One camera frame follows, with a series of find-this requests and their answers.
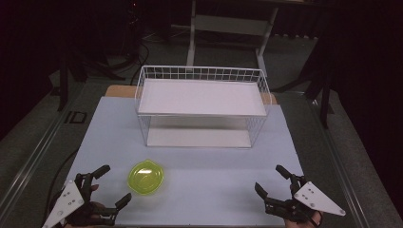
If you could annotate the black metal stand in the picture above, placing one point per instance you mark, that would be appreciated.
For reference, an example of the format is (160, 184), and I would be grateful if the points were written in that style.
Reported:
(68, 68)
(320, 79)

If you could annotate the grey metal rail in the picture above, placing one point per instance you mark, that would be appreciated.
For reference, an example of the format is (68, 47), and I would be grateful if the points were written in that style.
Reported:
(34, 155)
(335, 158)

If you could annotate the white metal table frame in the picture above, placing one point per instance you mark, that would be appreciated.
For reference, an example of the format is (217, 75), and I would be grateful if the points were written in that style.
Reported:
(228, 24)

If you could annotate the person's right hand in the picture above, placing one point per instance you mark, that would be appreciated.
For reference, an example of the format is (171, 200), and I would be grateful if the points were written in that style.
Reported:
(304, 224)

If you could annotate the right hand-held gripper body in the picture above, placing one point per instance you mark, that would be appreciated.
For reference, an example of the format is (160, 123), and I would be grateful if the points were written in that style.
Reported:
(312, 198)

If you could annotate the wooden board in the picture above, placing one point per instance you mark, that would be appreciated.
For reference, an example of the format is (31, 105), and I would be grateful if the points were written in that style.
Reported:
(120, 91)

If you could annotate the green plastic bowl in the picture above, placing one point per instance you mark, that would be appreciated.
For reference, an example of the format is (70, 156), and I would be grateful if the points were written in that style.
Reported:
(145, 177)

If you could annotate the person's left hand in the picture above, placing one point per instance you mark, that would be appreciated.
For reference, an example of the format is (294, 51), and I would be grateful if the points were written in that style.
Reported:
(94, 187)

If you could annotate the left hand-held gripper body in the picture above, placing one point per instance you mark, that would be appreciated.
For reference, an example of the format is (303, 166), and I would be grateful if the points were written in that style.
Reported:
(68, 199)

